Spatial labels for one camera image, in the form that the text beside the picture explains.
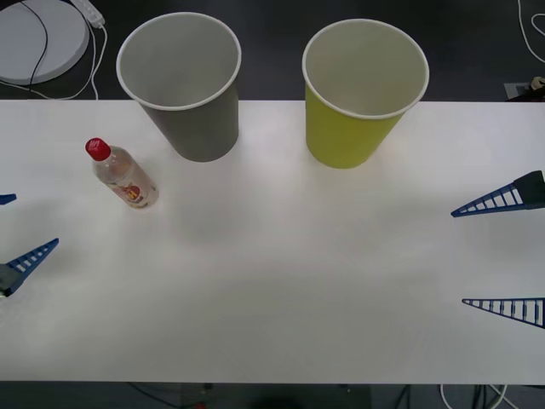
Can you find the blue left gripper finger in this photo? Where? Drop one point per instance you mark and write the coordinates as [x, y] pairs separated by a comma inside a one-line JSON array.
[[17, 272], [6, 198]]

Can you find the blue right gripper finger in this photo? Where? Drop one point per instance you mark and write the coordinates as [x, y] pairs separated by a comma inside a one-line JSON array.
[[537, 311], [526, 194]]

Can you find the clear bottle with red cap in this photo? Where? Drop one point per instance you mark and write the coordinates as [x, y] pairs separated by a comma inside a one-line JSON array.
[[127, 179]]

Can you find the grey floor socket box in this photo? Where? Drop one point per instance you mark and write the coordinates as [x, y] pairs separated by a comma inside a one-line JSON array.
[[516, 90]]

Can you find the white round floor base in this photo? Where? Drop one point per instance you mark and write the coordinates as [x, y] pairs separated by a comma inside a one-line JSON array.
[[17, 42]]

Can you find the white power strip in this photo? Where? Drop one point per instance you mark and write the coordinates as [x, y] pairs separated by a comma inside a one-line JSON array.
[[90, 9]]

